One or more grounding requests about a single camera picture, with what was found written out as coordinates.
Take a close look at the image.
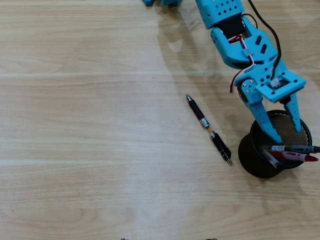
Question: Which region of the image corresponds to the clear gel pen black cap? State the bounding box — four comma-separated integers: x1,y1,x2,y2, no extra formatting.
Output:
259,146,285,170

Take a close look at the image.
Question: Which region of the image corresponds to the black retractable pen chrome tip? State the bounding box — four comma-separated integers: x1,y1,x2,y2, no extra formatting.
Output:
185,93,233,166

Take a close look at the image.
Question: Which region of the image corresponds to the teal gripper body black servo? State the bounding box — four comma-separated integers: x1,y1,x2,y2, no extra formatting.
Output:
235,59,289,104

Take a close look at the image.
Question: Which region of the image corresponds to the teal robot base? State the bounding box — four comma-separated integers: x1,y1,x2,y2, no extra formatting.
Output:
141,0,185,7

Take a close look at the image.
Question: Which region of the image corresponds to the red retractable pen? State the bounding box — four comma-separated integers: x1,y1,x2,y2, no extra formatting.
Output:
272,149,320,163

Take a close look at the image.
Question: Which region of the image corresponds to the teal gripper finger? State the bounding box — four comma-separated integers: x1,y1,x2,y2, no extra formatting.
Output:
283,91,303,134
243,78,284,146

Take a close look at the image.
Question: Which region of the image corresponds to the black camera cable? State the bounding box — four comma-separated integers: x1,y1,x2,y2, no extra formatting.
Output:
247,0,282,82

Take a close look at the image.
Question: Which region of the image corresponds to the white red servo cable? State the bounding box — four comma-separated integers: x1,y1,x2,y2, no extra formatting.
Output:
227,34,256,94

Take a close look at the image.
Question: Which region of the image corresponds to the black mesh pen holder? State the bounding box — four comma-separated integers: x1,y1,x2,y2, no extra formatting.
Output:
237,109,313,179

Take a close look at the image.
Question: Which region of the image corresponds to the grey grip clear pen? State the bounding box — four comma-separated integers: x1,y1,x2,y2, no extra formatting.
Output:
261,144,320,154

